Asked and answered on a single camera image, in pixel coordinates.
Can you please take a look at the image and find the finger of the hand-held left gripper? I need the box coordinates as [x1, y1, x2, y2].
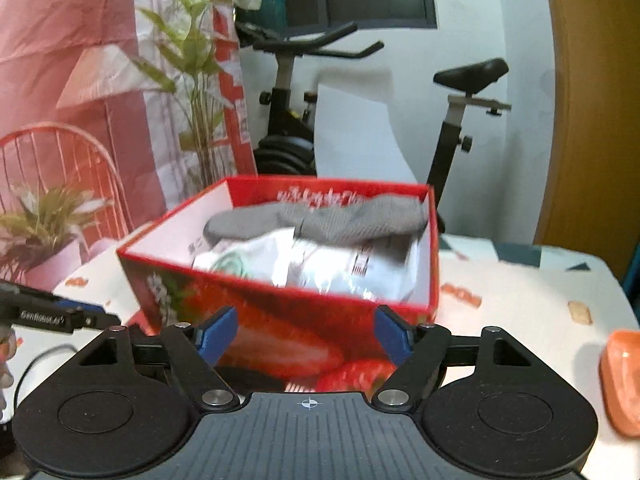
[0, 281, 122, 334]

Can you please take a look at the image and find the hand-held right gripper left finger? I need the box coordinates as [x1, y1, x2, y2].
[75, 305, 240, 412]

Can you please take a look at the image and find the grey sock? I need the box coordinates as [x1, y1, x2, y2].
[202, 194, 431, 262]

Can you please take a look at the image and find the wooden door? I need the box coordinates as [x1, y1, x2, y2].
[532, 0, 640, 282]

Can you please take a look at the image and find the red cardboard box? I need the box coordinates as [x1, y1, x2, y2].
[116, 175, 442, 394]

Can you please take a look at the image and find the white plastic packet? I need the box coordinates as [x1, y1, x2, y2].
[191, 227, 432, 304]

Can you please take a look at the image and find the red and white banner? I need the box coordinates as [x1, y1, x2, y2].
[206, 0, 259, 179]

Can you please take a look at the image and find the white paper sheet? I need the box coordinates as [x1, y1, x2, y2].
[314, 83, 419, 182]

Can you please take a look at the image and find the black cable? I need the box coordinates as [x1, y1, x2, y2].
[13, 341, 82, 412]

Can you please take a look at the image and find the printed tablecloth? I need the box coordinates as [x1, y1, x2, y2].
[50, 232, 640, 480]

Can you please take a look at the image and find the tall artificial plant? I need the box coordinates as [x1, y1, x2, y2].
[131, 0, 264, 192]

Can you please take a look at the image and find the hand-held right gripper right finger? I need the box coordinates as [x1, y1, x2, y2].
[372, 305, 538, 412]

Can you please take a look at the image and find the pink printed backdrop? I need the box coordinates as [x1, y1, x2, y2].
[0, 0, 242, 292]

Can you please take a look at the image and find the black exercise bike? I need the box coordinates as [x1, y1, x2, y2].
[234, 20, 513, 234]

